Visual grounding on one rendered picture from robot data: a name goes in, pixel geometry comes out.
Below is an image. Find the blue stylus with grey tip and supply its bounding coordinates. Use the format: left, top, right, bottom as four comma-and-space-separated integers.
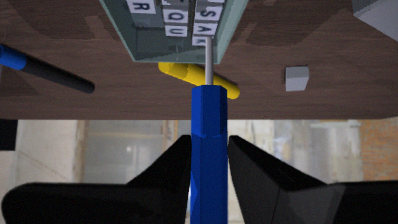
190, 37, 228, 224

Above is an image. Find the yellow cylinder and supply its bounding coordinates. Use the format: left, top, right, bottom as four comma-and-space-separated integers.
158, 63, 240, 99

